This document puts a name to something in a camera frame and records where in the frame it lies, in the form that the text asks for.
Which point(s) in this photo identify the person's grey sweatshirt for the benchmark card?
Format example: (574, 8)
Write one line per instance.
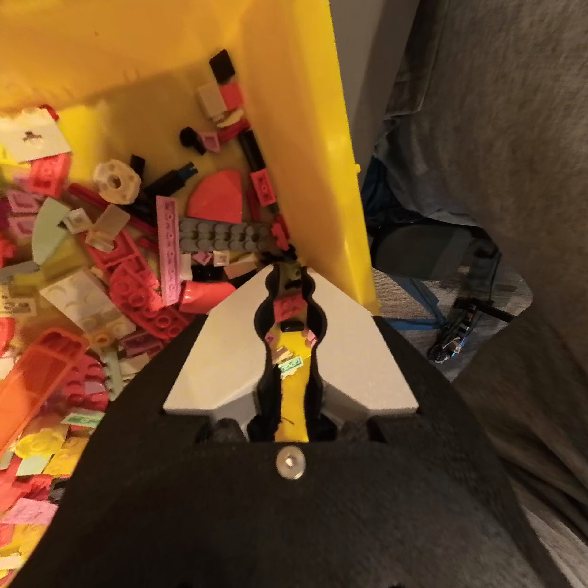
(505, 115)

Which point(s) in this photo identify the pile of toy bricks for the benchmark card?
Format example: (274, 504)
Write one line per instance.
(138, 285)

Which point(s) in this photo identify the black chair base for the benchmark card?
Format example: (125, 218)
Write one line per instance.
(422, 248)

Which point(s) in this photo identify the yellow plastic bin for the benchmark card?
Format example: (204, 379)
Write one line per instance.
(285, 69)

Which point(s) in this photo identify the red two-stud brick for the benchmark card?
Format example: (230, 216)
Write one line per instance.
(289, 307)

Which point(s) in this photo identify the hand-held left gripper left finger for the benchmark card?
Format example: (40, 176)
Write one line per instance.
(216, 363)

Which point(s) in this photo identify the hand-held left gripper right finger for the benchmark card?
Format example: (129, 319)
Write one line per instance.
(363, 363)

